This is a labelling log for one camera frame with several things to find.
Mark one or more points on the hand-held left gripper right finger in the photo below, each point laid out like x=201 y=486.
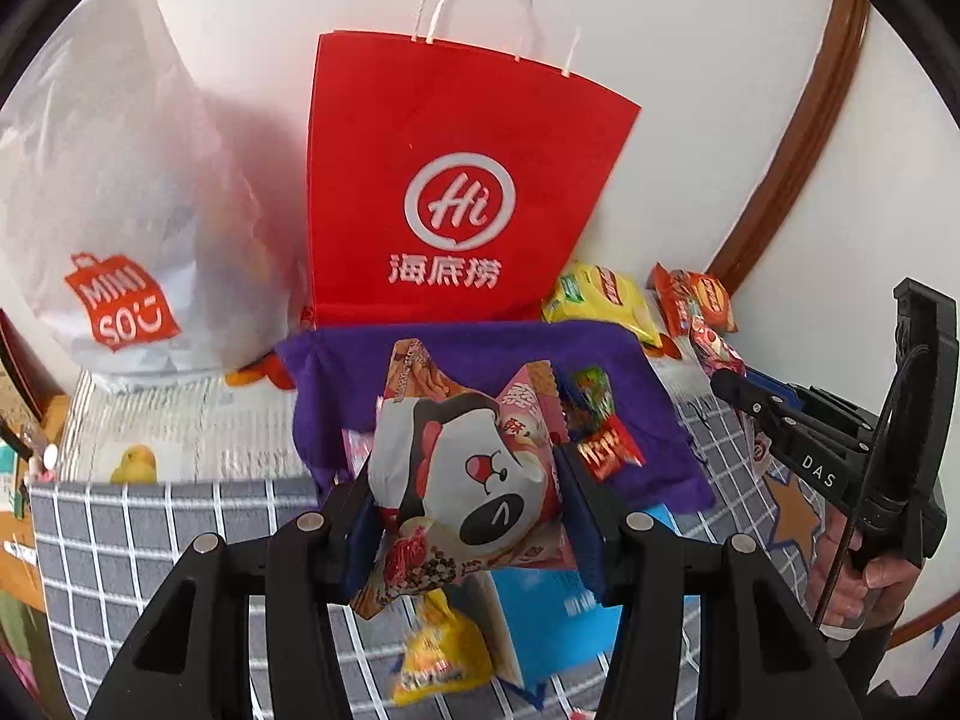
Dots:
x=583 y=532

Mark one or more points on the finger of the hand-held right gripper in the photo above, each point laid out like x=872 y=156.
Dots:
x=742 y=394
x=772 y=388

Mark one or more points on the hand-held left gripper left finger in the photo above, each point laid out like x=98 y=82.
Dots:
x=361 y=540

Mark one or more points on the red white snack packet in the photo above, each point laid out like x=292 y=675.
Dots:
x=716 y=345

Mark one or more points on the blue cardboard box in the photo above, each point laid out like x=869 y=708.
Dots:
x=577 y=615

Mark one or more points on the white cartoon snack bag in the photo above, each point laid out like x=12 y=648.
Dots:
x=465 y=480

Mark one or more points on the person's right forearm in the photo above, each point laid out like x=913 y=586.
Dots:
x=874 y=660

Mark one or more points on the person's right hand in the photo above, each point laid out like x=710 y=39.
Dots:
x=892 y=585

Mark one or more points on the small red snack packet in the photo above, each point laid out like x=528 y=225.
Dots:
x=611 y=454

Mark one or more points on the small pink candy packet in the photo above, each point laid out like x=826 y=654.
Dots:
x=356 y=454

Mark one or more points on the purple cloth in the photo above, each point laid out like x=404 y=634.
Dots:
x=652 y=427

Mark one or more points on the orange chips bag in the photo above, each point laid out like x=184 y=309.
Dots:
x=697 y=296

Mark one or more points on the yellow snack packet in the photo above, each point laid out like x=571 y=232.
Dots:
x=442 y=652

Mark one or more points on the green triangular snack packet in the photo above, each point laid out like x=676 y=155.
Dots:
x=592 y=394

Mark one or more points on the pink zigzag-edged snack packet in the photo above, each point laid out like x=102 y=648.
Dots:
x=529 y=397

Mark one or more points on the yellow chips bag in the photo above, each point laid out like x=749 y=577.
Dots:
x=607 y=296

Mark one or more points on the grey checked blanket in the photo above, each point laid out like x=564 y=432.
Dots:
x=165 y=532

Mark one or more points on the red paper bag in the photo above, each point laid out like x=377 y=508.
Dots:
x=457 y=187

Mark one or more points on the cardboard boxes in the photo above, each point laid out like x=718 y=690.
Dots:
x=26 y=390

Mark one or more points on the white plastic bag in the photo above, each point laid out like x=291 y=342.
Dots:
x=127 y=210

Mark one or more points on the brown wooden door frame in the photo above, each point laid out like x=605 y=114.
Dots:
x=802 y=135

